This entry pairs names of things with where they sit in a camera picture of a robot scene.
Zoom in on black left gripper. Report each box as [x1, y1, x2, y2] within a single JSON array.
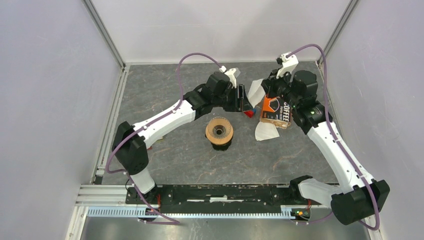
[[212, 84, 253, 113]]

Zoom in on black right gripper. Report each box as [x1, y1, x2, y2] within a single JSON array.
[[260, 67, 301, 109]]

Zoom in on white paper coffee filter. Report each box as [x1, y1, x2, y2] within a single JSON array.
[[247, 78, 266, 108]]

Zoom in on orange black coffee filter box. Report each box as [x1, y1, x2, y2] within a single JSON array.
[[259, 96, 292, 122]]

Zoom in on clear ribbed glass funnel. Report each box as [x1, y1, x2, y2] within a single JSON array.
[[206, 116, 233, 142]]

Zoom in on round wooden dripper stand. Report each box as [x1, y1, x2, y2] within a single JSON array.
[[204, 116, 234, 146]]

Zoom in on paper coffee filters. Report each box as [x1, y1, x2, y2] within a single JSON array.
[[260, 118, 291, 131]]

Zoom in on dark green glass dripper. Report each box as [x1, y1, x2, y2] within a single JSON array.
[[204, 132, 234, 151]]

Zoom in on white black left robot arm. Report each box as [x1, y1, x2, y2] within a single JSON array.
[[112, 68, 252, 204]]

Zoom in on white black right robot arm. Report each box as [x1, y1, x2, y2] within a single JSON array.
[[261, 69, 390, 229]]

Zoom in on loose white paper filter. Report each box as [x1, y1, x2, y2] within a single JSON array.
[[254, 121, 280, 141]]

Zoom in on red lego brick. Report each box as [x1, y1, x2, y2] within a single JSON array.
[[244, 110, 256, 118]]

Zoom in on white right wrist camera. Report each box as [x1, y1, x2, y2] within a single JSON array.
[[276, 51, 299, 79]]

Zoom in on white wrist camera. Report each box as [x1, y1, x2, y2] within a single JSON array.
[[276, 51, 299, 79], [218, 65, 241, 88]]

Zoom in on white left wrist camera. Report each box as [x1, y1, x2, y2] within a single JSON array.
[[218, 65, 241, 88]]

